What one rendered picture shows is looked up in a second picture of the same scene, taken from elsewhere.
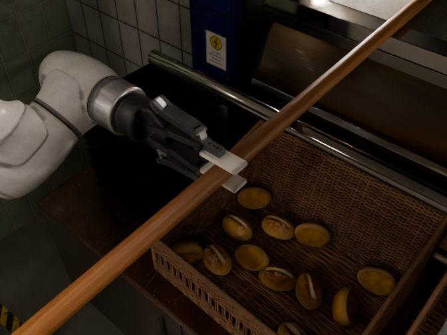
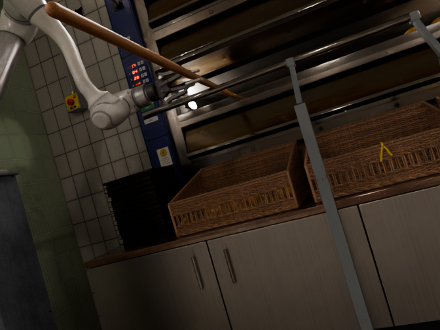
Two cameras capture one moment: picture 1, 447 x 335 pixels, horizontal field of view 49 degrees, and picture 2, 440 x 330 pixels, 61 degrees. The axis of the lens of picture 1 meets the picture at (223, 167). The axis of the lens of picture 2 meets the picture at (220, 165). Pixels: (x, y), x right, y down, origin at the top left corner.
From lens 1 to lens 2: 1.37 m
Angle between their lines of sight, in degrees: 50
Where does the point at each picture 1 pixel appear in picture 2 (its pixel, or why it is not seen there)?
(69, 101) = (124, 93)
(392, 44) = (234, 98)
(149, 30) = not seen: hidden behind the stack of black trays
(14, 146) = (109, 97)
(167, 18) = (133, 165)
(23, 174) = (114, 107)
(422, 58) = (245, 95)
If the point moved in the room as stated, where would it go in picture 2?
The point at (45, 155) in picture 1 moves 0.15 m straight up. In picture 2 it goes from (120, 104) to (110, 67)
